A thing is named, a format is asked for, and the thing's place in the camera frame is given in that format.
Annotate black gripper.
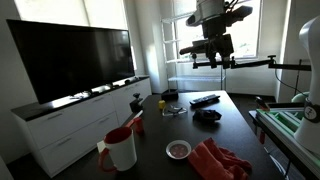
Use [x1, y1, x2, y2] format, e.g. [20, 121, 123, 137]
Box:
[202, 16, 234, 70]

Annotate small white bowl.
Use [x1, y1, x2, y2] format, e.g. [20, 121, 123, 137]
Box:
[165, 139, 192, 160]

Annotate red cloth towel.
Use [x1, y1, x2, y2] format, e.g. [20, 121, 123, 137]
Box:
[187, 137, 253, 180]

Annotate black remote control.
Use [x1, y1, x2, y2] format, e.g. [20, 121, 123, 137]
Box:
[189, 93, 221, 108]

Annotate crumpled black cloth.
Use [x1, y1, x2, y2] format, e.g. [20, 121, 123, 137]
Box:
[192, 108, 223, 125]

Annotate red and black hand tool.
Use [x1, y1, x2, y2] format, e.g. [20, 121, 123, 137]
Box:
[254, 95, 271, 111]

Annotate small black box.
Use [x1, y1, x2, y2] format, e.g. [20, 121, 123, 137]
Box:
[161, 89, 179, 102]

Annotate clear safety glasses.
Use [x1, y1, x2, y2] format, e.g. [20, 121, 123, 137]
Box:
[161, 104, 188, 118]

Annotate green and white tray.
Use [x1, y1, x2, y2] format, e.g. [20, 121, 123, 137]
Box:
[255, 107, 320, 168]

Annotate pale green round object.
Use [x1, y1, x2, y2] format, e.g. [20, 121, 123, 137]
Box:
[290, 91, 311, 104]

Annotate black table clamp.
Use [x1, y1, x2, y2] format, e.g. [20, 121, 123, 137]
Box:
[129, 92, 144, 114]

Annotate white paper card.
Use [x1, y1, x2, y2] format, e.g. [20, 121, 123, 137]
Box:
[96, 139, 107, 155]

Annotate large black flat television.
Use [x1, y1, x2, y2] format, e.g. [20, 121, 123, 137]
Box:
[6, 19, 136, 105]

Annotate white sideboard with black top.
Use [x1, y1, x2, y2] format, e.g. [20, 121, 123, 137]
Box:
[10, 75, 153, 179]

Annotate white wire shelf rack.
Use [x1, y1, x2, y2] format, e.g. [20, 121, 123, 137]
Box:
[161, 12, 228, 93]

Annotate black exterior camera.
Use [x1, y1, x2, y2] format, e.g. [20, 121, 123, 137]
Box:
[179, 39, 208, 56]

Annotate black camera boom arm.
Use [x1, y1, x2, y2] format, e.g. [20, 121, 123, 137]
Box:
[192, 54, 313, 72]

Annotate black hanging cable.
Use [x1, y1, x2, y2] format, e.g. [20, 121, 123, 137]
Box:
[274, 68, 305, 96]

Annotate red clamp with white handle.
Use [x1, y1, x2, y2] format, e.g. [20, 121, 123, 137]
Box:
[125, 109, 145, 135]

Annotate white mug with red handle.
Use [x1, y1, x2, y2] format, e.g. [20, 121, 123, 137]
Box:
[97, 126, 138, 173]

